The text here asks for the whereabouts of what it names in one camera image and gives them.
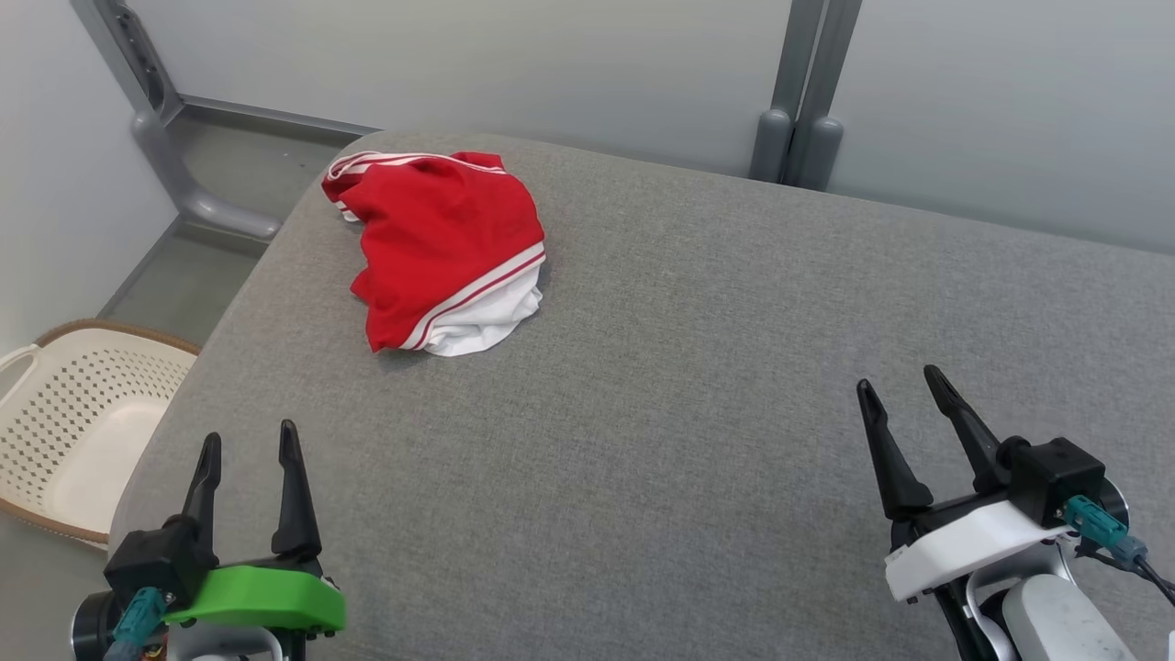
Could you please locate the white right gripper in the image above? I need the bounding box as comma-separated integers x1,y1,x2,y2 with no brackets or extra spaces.
856,364,1075,604

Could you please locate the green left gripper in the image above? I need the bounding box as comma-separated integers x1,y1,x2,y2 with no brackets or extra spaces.
163,420,347,636

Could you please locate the red and white t-shirt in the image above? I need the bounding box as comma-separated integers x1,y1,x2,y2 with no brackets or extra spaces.
321,151,549,358

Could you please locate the cream plastic laundry basket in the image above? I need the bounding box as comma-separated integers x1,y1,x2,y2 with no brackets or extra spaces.
0,319,202,551

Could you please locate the left black cable teal plug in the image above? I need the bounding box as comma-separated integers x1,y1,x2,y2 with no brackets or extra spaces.
103,588,169,661

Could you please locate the black cable teal plug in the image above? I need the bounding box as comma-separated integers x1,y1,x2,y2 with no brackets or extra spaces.
103,588,169,661
1065,496,1175,609

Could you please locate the right black cable teal plug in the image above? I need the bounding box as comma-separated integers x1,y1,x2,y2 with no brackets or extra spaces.
1065,496,1175,609

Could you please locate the grey slotted corner post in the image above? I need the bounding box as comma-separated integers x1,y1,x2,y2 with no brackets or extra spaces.
72,0,284,243

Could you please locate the grey partition base rail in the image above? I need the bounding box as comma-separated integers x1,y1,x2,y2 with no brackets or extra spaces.
179,95,382,140

